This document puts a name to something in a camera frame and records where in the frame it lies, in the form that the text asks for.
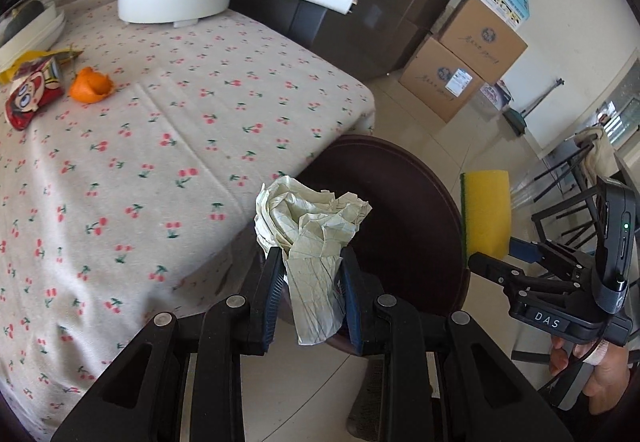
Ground yellow sponge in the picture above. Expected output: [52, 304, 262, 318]
[460, 170, 512, 260]

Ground cream paper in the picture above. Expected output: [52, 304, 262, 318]
[254, 175, 371, 346]

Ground orange peel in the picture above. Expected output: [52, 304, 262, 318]
[68, 67, 115, 104]

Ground red cartoon can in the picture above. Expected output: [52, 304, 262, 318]
[4, 57, 65, 131]

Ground yellow snack wrapper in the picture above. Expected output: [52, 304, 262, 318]
[0, 46, 84, 84]

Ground dark brown trash bin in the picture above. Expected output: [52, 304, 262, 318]
[296, 134, 470, 317]

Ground person's right hand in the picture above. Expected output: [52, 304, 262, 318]
[549, 336, 630, 415]

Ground broom with dustpan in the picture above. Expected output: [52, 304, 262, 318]
[502, 78, 565, 137]

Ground lower cardboard box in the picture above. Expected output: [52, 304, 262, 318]
[399, 36, 484, 122]

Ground cardboard box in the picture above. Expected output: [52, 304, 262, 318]
[399, 36, 484, 122]
[437, 0, 528, 84]

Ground cherry print tablecloth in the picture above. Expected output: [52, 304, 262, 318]
[1, 0, 375, 441]

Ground upper cardboard box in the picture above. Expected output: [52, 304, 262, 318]
[437, 0, 528, 84]

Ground white stacked plates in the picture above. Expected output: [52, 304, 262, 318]
[1, 3, 66, 70]

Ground white bowl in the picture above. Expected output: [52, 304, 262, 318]
[1, 0, 64, 61]

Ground dark green pumpkin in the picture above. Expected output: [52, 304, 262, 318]
[2, 0, 44, 42]

